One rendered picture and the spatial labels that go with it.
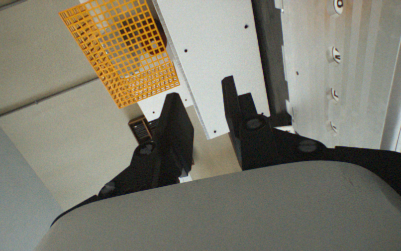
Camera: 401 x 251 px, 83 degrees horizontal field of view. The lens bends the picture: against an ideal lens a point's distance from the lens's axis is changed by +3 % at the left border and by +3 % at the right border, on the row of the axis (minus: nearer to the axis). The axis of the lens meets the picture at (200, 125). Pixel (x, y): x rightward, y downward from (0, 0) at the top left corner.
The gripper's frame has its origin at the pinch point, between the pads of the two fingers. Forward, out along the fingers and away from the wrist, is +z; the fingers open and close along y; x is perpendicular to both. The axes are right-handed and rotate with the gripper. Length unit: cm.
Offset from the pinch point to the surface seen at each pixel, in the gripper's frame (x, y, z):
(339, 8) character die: -0.7, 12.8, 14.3
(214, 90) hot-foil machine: -18.8, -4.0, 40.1
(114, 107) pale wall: -71, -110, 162
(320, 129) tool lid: -16.5, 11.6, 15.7
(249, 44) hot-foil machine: -11.2, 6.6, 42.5
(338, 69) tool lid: -6.3, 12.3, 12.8
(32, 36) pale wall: 1, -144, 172
